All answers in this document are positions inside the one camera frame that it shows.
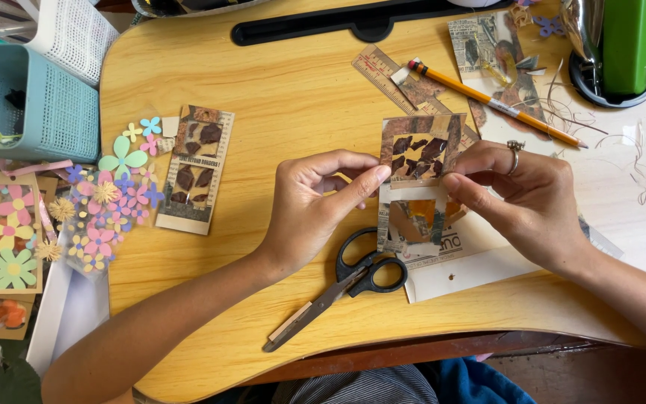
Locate teal plastic basket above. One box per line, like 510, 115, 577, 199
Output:
0, 44, 101, 164

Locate white printed paper sheet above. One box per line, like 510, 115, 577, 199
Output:
400, 212, 625, 304

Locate white board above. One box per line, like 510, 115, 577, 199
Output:
25, 247, 111, 378

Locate white plastic basket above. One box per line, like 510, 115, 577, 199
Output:
25, 0, 121, 88

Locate brown collage paper bookmark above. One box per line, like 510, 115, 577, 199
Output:
377, 113, 468, 257

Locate blue cloth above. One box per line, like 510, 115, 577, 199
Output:
417, 356, 538, 404

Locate pink paper flower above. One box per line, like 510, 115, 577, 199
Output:
139, 133, 162, 157

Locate green tool in black holder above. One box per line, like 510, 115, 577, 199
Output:
560, 0, 646, 109

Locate pink ribbon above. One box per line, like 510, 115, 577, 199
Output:
0, 159, 75, 178

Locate clear bag of paper flowers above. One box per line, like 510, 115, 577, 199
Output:
62, 168, 134, 277

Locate kraft card with orange flower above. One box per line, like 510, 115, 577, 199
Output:
0, 294, 36, 341

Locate black desk slot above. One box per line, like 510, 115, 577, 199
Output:
230, 0, 516, 47

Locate newsprint collage paper sheet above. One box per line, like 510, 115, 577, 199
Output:
448, 10, 553, 142

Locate large white paper mat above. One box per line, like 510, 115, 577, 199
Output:
469, 56, 646, 287

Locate black handled scissors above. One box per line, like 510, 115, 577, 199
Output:
262, 227, 408, 354

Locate finished leaf collage bookmark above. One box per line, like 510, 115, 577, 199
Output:
155, 104, 236, 236

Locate brown raffia strands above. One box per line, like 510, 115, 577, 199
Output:
542, 58, 646, 206

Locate orange pencil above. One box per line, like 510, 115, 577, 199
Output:
407, 59, 589, 150

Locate person's right hand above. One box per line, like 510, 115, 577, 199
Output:
443, 140, 594, 277

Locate ruler print paper strip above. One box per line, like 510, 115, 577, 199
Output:
351, 44, 481, 148

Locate silver finger ring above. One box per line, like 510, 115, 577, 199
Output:
506, 140, 526, 176

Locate person's striped clothing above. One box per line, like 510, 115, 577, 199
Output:
271, 364, 439, 404

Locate person's left hand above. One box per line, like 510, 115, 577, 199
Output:
258, 149, 392, 277

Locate large green paper flower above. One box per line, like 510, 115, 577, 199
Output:
98, 135, 149, 181

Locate straw pompom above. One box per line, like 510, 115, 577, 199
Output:
47, 197, 77, 223
35, 239, 64, 263
92, 180, 120, 205

